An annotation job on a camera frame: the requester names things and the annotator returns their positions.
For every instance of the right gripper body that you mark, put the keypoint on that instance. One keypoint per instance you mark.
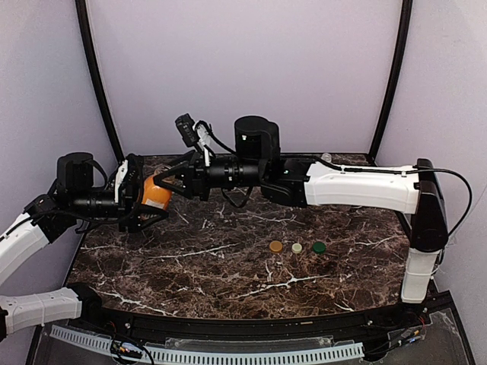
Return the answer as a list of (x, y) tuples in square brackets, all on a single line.
[(196, 176)]

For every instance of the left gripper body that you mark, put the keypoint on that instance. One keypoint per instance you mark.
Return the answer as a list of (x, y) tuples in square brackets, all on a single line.
[(130, 199)]

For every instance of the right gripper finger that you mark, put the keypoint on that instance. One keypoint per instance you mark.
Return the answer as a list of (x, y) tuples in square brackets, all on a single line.
[(180, 190), (170, 174)]

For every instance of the orange juice bottle green cap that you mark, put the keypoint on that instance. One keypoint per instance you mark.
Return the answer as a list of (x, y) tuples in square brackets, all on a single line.
[(155, 196)]

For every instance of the gold bottle cap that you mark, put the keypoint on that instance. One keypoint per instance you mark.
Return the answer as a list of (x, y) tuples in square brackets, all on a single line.
[(276, 246)]

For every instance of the cream bottle cap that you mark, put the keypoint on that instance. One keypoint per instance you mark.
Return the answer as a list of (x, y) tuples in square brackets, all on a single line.
[(296, 248)]

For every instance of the clear coffee bottle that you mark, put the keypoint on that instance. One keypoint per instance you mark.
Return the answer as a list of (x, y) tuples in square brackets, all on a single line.
[(327, 157)]

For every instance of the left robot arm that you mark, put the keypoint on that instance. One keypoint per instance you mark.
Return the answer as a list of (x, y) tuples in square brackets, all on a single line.
[(81, 192)]

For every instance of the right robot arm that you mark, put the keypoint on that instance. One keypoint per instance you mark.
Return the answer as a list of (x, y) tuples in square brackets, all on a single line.
[(298, 180)]

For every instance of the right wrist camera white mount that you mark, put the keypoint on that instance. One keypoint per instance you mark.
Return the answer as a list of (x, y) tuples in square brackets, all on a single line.
[(196, 135)]

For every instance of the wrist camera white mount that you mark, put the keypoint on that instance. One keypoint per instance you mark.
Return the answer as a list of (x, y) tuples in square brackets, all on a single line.
[(196, 135), (127, 173)]

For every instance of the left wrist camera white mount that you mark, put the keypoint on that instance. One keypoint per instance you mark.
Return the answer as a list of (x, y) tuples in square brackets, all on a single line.
[(127, 173)]

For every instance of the black front rail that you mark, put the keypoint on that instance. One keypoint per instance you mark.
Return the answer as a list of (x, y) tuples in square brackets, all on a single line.
[(368, 324)]

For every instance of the black left frame post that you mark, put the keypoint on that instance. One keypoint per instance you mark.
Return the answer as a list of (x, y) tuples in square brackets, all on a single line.
[(87, 39)]

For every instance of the black frame post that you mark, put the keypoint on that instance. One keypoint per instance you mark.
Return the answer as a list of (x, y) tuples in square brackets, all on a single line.
[(393, 79), (87, 39)]

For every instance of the white slotted cable duct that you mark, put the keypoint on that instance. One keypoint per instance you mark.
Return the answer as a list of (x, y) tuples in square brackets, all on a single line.
[(191, 351)]

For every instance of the black right frame post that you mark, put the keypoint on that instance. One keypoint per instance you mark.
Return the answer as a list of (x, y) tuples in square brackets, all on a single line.
[(393, 79)]

